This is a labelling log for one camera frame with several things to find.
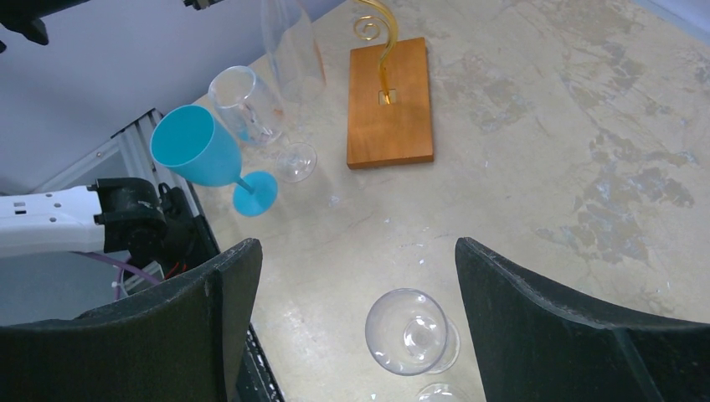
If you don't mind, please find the blue plastic goblet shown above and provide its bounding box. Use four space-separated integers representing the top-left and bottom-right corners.
150 105 278 217

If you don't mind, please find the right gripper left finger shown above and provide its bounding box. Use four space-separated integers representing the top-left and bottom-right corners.
1 239 263 401

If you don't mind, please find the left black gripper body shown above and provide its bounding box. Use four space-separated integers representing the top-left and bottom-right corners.
0 0 223 54

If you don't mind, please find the black aluminium base frame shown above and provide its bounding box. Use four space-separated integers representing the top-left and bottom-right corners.
90 109 218 278

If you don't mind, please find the gold wire wine glass rack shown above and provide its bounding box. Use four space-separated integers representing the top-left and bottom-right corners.
352 0 402 106

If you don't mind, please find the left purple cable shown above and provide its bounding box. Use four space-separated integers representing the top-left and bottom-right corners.
72 250 162 301

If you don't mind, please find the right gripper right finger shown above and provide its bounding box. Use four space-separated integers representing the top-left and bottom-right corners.
455 238 709 401

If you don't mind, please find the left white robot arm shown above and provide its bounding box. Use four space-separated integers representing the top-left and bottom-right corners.
1 1 218 274

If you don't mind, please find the clear wine glass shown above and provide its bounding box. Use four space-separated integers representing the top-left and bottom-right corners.
415 383 471 402
365 288 460 377
260 0 327 103
208 65 317 183

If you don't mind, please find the wooden rack base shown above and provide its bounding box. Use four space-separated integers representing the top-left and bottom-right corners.
347 37 435 170

